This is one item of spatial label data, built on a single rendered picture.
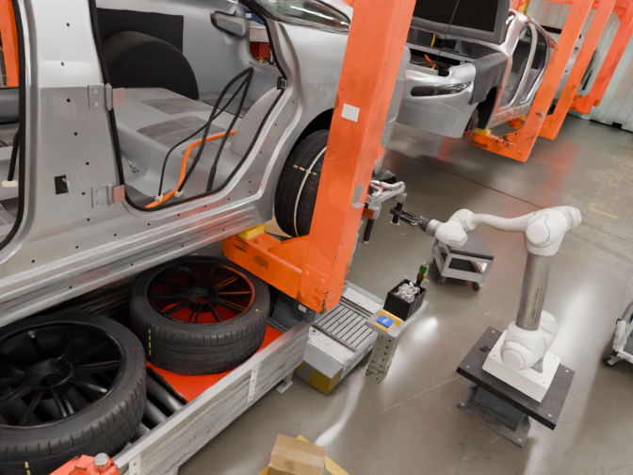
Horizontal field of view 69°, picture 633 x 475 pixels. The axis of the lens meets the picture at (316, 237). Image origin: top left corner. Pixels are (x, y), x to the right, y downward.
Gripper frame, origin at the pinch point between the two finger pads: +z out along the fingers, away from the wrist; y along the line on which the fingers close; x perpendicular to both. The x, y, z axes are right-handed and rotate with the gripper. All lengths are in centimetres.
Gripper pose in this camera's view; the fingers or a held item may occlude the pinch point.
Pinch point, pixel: (397, 211)
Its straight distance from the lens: 267.2
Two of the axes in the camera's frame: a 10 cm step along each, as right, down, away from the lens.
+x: 1.8, -8.6, -4.7
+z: -8.0, -4.1, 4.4
